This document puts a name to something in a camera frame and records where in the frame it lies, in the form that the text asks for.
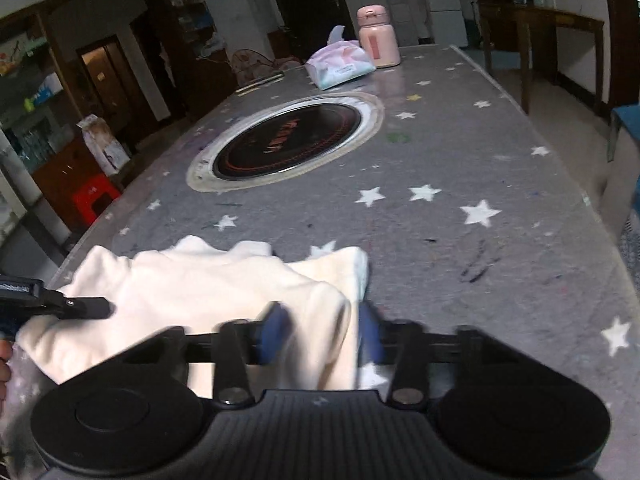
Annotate white water dispenser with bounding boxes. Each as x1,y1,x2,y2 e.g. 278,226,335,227
390,0,418,46

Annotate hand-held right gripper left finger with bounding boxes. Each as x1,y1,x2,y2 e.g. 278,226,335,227
120,302,291,406

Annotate cream long-sleeve shirt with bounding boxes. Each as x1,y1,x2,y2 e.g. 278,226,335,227
17,235,371,396

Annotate white refrigerator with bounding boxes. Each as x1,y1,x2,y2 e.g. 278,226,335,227
417,0,468,48

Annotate round black induction cooker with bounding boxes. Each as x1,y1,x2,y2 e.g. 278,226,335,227
186,92,385,195

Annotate polka dot play tent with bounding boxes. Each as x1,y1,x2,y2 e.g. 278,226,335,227
232,49,306,86

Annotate blue chair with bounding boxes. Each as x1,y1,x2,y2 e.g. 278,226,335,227
609,105,640,161

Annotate pink insulated bottle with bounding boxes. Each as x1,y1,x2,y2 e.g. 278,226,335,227
357,5,402,68

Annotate brown interior door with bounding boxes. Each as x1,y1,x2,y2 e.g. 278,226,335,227
76,35,151,146

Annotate brown shelf cabinet with boxes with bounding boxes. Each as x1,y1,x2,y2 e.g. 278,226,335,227
0,10,101,241

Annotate white soft tissue pack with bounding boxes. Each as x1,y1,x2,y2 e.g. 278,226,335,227
305,42,377,91

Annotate dark wooden entrance door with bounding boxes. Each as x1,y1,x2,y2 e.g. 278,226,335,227
262,0,356,56

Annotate person's left hand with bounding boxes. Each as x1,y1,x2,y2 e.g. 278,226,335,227
0,340,13,411

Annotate tall brown display cabinet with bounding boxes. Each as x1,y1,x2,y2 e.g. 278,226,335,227
145,0,238,121

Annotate brown wooden desk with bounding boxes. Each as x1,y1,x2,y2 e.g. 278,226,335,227
480,2,606,116

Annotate white printed paper bag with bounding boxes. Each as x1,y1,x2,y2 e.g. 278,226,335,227
76,114,131,176

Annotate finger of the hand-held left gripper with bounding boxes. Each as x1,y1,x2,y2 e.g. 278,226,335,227
62,298,113,320

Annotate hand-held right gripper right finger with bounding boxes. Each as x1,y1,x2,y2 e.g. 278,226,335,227
357,302,526,407

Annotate red plastic stool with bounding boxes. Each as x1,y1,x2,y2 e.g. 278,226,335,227
71,174,123,226

